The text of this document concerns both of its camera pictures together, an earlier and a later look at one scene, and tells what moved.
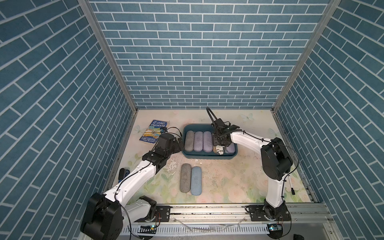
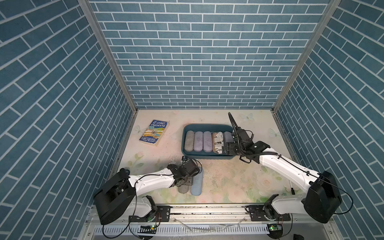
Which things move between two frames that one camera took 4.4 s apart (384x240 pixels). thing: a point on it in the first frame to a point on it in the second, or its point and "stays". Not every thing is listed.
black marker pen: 292,190 stays
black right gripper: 214,141 to 229,148
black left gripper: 176,148 to 189,181
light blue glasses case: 196,181 stays
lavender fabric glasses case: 198,141 stays
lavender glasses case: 207,141 stays
